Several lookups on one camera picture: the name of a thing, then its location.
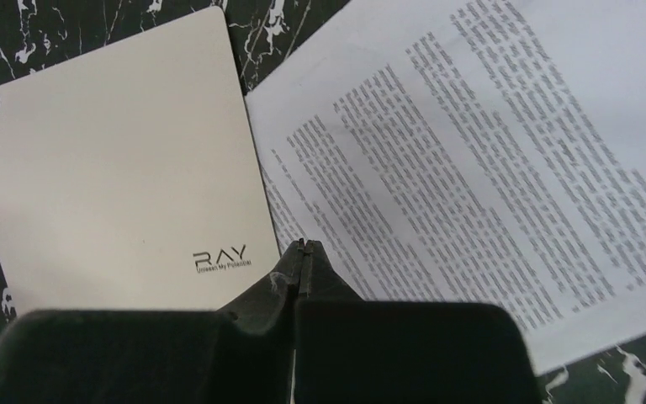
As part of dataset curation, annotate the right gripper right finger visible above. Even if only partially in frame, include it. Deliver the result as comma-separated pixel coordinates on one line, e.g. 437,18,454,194
294,240,541,403

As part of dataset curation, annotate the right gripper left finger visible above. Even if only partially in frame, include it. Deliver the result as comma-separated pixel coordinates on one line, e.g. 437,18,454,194
0,240,304,403

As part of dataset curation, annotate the beige file folder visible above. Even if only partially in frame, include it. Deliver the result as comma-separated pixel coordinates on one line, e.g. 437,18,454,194
0,6,279,315

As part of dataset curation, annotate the printed white paper sheet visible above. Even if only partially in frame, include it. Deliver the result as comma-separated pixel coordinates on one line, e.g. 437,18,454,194
246,1,646,373

